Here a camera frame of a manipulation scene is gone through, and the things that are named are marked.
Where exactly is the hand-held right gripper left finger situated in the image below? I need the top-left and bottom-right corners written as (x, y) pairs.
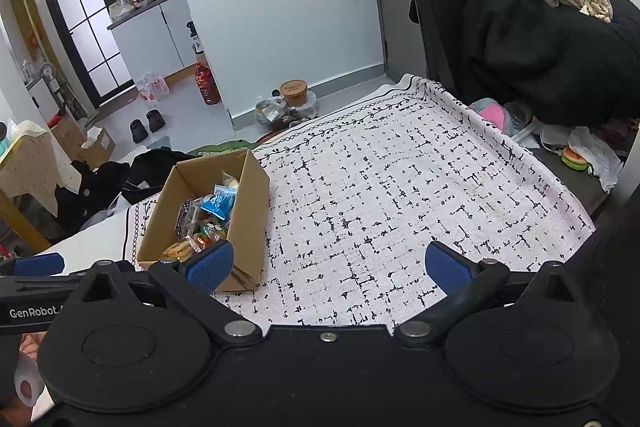
top-left (75, 241), bottom-right (262, 347)

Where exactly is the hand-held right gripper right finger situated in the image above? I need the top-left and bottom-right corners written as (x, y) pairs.
top-left (395, 241), bottom-right (581, 345)

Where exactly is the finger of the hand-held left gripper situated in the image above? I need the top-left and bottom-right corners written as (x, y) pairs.
top-left (0, 253), bottom-right (66, 278)

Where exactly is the brown cardboard box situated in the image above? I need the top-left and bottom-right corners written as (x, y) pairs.
top-left (137, 150), bottom-right (271, 293)

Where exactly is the purple snack packet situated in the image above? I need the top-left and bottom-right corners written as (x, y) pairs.
top-left (175, 198), bottom-right (202, 233)

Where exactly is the blue snack packet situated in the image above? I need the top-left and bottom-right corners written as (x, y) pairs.
top-left (200, 184), bottom-right (237, 220)

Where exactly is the person's left hand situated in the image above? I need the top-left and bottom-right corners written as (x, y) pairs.
top-left (20, 333), bottom-right (46, 355)

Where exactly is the black white clothes pile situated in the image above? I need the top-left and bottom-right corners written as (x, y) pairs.
top-left (52, 159), bottom-right (131, 233)

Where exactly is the white black patterned blanket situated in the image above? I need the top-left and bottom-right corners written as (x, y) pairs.
top-left (122, 74), bottom-right (598, 328)

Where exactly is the wooden table with dotted cloth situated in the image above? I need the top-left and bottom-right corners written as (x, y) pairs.
top-left (0, 119), bottom-right (68, 253)

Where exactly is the black bag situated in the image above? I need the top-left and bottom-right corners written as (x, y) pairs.
top-left (122, 149), bottom-right (201, 205)

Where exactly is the green frog rug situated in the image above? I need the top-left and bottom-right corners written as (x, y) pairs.
top-left (187, 139), bottom-right (251, 158)

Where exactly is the carton with white tissue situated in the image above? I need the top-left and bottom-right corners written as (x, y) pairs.
top-left (77, 127), bottom-right (117, 170)

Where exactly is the plain brown carton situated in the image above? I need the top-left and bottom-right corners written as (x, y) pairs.
top-left (50, 114), bottom-right (86, 148)

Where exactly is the grey side table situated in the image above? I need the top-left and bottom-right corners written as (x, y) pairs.
top-left (530, 142), bottom-right (640, 223)

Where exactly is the pink grey plush toy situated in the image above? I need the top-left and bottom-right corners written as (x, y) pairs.
top-left (470, 97), bottom-right (516, 132)

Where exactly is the clear plastic bag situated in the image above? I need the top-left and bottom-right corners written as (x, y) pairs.
top-left (254, 97), bottom-right (291, 130)

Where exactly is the burger toy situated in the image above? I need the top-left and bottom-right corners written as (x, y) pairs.
top-left (561, 146), bottom-right (593, 172)

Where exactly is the red oil bottle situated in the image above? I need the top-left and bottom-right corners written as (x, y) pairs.
top-left (194, 63), bottom-right (221, 106)

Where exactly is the pink plastic bag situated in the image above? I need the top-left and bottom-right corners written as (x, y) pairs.
top-left (136, 74), bottom-right (169, 102)

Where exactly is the white plastic bag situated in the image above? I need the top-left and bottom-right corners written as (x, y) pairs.
top-left (540, 127), bottom-right (623, 192)

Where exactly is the brown tub with lid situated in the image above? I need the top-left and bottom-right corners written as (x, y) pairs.
top-left (280, 79), bottom-right (308, 108)

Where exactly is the large black coat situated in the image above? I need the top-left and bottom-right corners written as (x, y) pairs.
top-left (460, 0), bottom-right (640, 128)

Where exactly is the white floor cabinet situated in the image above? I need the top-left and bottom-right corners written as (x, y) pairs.
top-left (107, 0), bottom-right (206, 82)

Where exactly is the black framed sliding door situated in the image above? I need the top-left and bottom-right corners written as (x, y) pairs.
top-left (35, 0), bottom-right (133, 108)

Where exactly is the black chair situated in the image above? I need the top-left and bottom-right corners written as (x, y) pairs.
top-left (399, 0), bottom-right (481, 102)

